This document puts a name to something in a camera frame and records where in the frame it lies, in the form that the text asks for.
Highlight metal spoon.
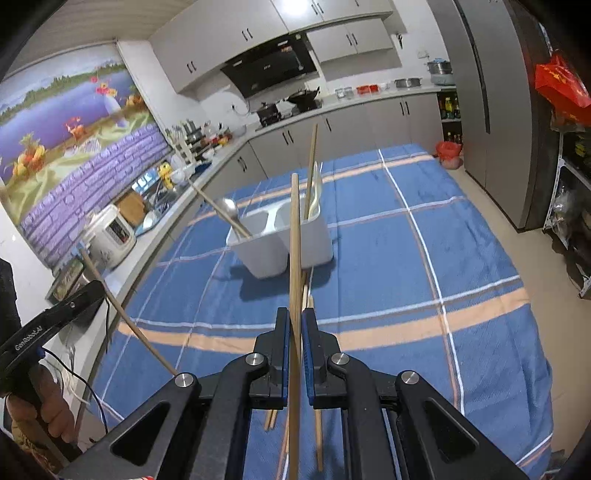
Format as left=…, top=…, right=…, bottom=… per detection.
left=217, top=198, right=252, bottom=239

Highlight grey lower counter cabinets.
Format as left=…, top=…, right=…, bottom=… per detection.
left=115, top=90, right=445, bottom=302

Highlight purple scenic wall poster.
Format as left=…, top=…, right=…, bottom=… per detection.
left=0, top=44, right=170, bottom=269

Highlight blue plaid tablecloth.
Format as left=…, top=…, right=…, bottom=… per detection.
left=88, top=143, right=553, bottom=480

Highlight steel steamer pot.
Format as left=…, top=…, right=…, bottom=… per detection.
left=427, top=58, right=456, bottom=87

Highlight white plastic utensil holder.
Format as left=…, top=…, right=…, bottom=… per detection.
left=226, top=205, right=334, bottom=280

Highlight steel kitchen sink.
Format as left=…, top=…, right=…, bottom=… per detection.
left=139, top=185, right=186, bottom=232

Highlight thin black wire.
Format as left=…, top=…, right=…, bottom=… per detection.
left=44, top=348, right=110, bottom=435

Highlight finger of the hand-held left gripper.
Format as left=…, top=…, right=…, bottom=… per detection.
left=69, top=280, right=107, bottom=320

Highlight grey upper cabinets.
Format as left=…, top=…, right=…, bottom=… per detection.
left=150, top=0, right=403, bottom=94

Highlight white electric pressure cooker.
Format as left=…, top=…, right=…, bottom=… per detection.
left=83, top=204, right=138, bottom=269

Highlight metal shelf rack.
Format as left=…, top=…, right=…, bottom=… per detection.
left=542, top=124, right=591, bottom=301

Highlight bin with red bag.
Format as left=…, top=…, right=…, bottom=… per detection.
left=436, top=141, right=464, bottom=169

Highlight wooden cutting board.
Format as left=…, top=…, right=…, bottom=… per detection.
left=115, top=191, right=145, bottom=225

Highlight beige dish rack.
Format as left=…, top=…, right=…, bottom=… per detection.
left=168, top=120, right=219, bottom=163

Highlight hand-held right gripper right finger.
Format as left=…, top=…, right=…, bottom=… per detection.
left=301, top=307, right=532, bottom=480

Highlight person's left hand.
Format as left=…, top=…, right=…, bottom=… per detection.
left=4, top=364, right=77, bottom=446

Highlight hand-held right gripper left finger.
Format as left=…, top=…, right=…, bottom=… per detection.
left=58, top=307, right=296, bottom=480

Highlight red gift bag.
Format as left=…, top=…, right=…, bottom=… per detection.
left=534, top=55, right=591, bottom=121

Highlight white cable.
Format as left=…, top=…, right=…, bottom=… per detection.
left=59, top=368, right=89, bottom=403

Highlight black range hood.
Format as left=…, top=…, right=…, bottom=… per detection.
left=220, top=34, right=319, bottom=99

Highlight black wok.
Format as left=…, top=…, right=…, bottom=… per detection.
left=286, top=85, right=322, bottom=105

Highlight black cooking pot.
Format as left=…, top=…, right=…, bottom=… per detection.
left=256, top=102, right=280, bottom=126

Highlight black gas stove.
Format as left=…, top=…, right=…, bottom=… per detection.
left=256, top=99, right=324, bottom=128

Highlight row of oil bottles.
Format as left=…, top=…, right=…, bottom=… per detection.
left=438, top=95, right=463, bottom=147

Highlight stainless steel countertop appliance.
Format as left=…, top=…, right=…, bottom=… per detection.
left=46, top=258, right=100, bottom=302

